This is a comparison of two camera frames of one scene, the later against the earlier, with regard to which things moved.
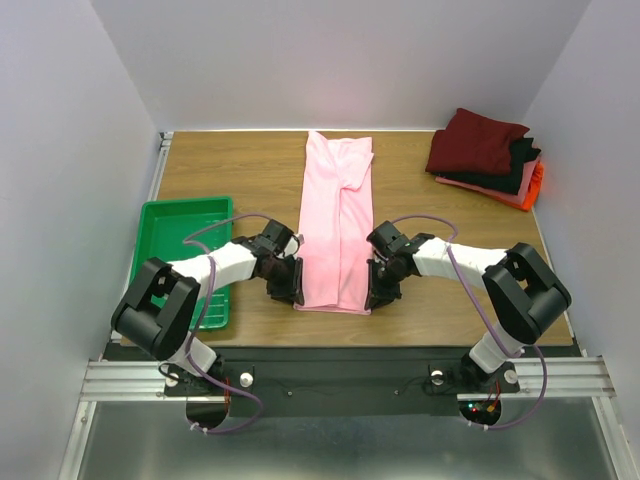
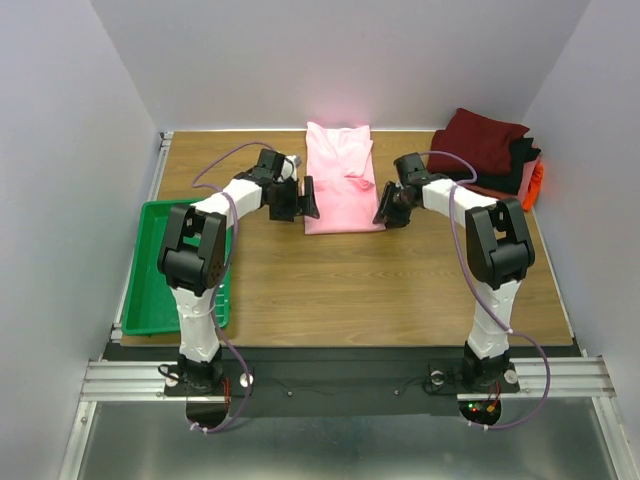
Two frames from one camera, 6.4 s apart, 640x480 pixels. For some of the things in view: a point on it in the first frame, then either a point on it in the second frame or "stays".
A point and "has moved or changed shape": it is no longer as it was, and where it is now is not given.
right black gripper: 378,284 to 392,204
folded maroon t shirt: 474,143 stays
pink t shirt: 336,215 has moved or changed shape
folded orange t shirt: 534,189 stays
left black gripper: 293,286 to 304,206
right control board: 481,412 stays
